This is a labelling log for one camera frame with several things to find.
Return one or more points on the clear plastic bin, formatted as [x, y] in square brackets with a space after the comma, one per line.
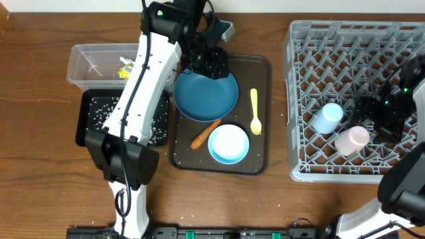
[96, 66]

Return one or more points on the black waste tray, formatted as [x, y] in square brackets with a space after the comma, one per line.
[86, 97]

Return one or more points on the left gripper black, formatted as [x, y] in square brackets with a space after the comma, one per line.
[214, 66]

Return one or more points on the pink plastic cup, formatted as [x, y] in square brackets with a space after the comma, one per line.
[352, 140]

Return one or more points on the light blue cup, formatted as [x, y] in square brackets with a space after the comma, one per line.
[327, 118]

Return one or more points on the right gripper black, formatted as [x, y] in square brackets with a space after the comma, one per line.
[388, 126]

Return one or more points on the white tissue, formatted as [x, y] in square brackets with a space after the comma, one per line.
[127, 62]

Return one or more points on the dark blue plate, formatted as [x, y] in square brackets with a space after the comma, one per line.
[203, 99]

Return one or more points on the yellow plastic spoon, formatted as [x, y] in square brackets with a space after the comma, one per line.
[255, 124]

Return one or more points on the yellow green snack wrapper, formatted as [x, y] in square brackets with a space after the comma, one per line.
[125, 71]

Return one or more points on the light blue bowl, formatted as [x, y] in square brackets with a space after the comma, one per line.
[228, 144]

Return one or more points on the white rice pile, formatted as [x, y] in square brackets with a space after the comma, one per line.
[100, 109]

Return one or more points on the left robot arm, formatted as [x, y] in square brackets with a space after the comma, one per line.
[172, 33]

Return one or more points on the brown serving tray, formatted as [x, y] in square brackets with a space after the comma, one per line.
[250, 72]

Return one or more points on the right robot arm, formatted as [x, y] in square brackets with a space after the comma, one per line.
[399, 204]

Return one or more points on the orange carrot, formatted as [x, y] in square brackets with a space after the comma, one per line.
[204, 135]

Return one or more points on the grey dishwasher rack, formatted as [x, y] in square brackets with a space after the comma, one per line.
[335, 61]

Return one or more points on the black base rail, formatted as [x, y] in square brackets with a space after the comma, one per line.
[198, 233]

